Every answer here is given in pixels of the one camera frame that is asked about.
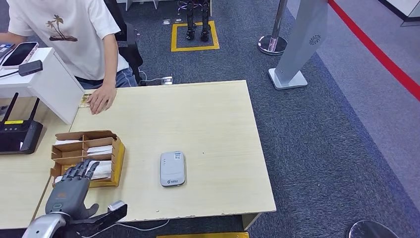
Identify person's left hand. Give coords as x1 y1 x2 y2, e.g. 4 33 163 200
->
87 83 118 116

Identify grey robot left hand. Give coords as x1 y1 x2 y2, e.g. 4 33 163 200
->
45 159 100 220

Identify cardboard key card box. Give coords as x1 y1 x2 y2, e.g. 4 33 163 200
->
50 130 126 189

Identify person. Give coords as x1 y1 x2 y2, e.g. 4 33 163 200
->
0 0 139 116

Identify black office chair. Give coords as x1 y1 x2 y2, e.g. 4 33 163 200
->
104 0 144 87

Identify white desk riser box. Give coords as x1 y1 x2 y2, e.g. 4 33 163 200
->
0 47 85 125

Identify black router with antennas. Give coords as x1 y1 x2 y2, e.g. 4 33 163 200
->
0 92 44 155

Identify black power bank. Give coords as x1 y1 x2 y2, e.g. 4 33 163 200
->
18 60 44 77

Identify black smartphone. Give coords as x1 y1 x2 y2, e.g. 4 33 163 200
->
1 42 39 69

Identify yellow floor tape square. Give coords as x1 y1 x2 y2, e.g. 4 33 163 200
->
170 20 220 53

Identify black humanoid robot legs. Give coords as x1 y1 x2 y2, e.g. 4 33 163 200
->
178 0 212 43

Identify grey kiosk stand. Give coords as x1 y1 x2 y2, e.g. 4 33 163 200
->
268 0 329 91

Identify red floor tape line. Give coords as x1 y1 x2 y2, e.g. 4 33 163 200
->
328 0 420 102

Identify round dark disc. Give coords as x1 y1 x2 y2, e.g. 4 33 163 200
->
345 219 399 238

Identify white platform with dark edge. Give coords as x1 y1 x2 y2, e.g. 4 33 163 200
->
379 0 420 26

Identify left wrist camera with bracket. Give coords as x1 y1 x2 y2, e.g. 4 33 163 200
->
65 201 128 236

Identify white cable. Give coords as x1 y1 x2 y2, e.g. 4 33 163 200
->
85 219 169 238

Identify thin black cable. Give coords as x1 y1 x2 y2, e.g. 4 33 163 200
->
0 69 20 79

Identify white table frame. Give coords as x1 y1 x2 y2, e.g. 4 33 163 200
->
116 0 159 10

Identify chrome stanchion post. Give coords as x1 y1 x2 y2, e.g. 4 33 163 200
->
257 0 289 56

